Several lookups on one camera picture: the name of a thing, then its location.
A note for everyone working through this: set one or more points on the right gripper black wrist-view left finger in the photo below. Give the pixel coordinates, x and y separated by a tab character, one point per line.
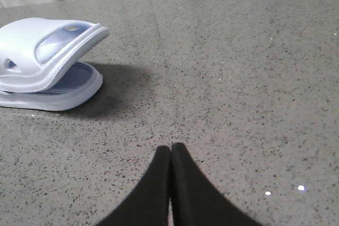
148	202

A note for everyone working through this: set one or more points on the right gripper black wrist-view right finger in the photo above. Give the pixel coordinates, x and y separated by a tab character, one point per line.
195	201

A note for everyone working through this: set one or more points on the light blue slipper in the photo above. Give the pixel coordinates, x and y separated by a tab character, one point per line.
77	86
36	52

